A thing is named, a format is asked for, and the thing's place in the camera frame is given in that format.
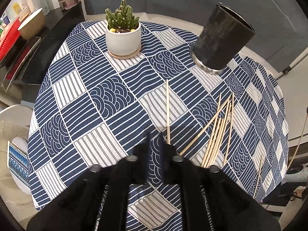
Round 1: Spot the blue white patterned tablecloth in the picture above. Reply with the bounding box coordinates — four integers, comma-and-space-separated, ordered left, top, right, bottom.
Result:
28, 21, 289, 230

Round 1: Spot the wooden pot coaster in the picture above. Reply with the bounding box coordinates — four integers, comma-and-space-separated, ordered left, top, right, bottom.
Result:
108, 44, 141, 59

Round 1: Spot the wooden chopstick at table edge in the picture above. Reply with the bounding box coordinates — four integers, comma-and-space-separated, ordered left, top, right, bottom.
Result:
253, 155, 263, 199

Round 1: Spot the wooden stick off table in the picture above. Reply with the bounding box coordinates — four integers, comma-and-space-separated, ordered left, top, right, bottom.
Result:
287, 115, 307, 170

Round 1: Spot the beige bowl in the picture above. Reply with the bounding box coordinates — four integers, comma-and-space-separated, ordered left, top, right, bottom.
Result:
18, 8, 45, 41

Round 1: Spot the long diagonal wooden chopstick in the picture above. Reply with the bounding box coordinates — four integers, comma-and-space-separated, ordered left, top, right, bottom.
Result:
179, 95, 231, 155

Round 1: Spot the black side cabinet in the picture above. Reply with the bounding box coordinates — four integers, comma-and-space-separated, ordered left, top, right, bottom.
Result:
0, 0, 85, 102

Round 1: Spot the black cylindrical utensil holder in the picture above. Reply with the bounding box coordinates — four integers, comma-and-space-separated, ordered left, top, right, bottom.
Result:
189, 3, 255, 74

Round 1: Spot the white round stool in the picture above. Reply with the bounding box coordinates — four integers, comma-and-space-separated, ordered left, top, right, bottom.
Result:
1, 105, 37, 227

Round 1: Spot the red ribbed container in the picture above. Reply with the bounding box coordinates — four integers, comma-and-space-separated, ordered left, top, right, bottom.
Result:
0, 18, 21, 59

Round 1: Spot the green cactus plant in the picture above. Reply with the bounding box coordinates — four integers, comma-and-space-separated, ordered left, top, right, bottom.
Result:
105, 0, 139, 33

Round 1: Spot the white cactus pot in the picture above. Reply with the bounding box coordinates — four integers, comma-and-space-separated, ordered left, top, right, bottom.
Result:
105, 23, 141, 56

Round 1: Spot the wooden chopstick in pile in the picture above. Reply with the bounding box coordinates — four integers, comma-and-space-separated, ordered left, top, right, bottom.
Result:
200, 92, 223, 167
205, 118, 224, 168
209, 100, 231, 166

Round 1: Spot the blue patterned box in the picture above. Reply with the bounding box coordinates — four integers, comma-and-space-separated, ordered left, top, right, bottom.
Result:
7, 141, 30, 188

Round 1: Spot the grey sofa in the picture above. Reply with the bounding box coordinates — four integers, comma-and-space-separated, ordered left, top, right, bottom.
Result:
84, 0, 307, 72

